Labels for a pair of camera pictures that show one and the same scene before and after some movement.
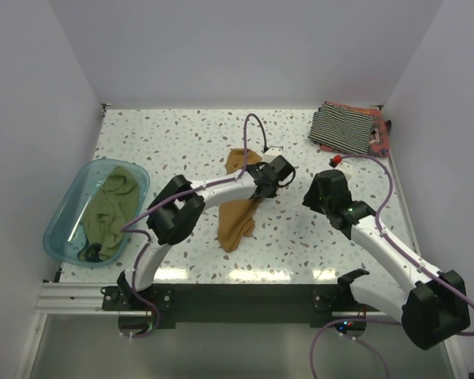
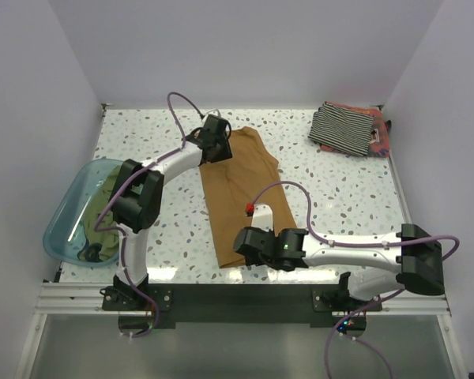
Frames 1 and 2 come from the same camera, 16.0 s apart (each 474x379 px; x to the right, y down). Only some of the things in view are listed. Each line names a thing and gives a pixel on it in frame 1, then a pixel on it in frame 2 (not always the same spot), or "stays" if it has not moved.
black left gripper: x=273 y=194 -> x=226 y=153
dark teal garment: x=91 y=253 stays
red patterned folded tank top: x=379 y=144 stays
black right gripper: x=309 y=200 -> x=258 y=262
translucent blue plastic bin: x=86 y=227 stays
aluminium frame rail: x=77 y=298 stays
